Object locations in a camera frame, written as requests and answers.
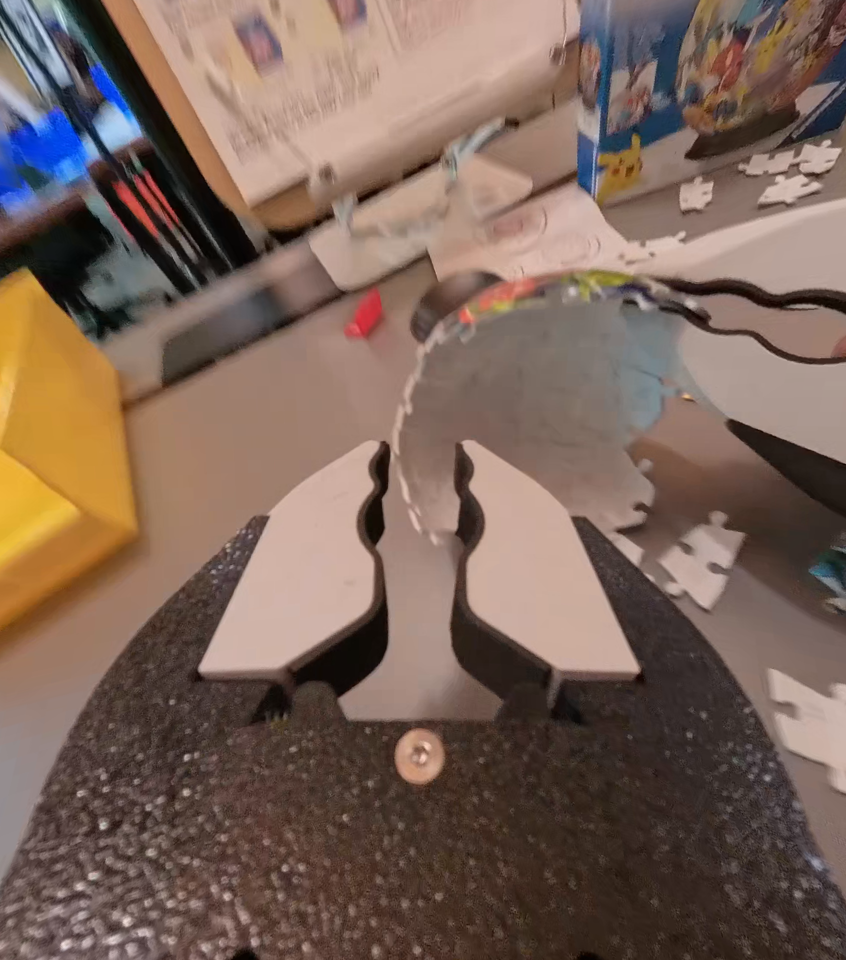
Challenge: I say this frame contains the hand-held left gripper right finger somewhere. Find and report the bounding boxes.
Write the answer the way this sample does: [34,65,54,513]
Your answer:
[451,439,645,685]

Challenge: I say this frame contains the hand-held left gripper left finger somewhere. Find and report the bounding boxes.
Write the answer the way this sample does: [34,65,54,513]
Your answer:
[196,439,393,685]

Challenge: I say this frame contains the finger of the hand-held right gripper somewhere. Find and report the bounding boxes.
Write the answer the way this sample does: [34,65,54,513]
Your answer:
[651,195,846,339]
[678,318,846,483]

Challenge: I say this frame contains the partly built puzzle ball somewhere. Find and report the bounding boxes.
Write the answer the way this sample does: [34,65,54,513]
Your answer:
[390,268,718,546]

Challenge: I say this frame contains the blue puzzle box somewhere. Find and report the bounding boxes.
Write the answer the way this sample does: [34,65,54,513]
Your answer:
[575,0,846,207]

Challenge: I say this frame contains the black round ball stand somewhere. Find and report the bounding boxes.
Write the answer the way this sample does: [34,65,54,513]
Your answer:
[408,270,505,344]

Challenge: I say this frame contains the white instruction leaflet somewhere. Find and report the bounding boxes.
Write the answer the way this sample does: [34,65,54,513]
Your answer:
[429,186,688,280]

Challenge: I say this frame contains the small red plastic clip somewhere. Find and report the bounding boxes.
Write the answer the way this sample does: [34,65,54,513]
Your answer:
[343,288,386,339]

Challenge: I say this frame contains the yellow plastic bin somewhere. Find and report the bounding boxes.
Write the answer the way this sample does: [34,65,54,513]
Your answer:
[0,268,141,667]

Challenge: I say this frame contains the wooden board with instruction sheet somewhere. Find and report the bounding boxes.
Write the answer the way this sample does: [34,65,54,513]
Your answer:
[102,0,583,232]

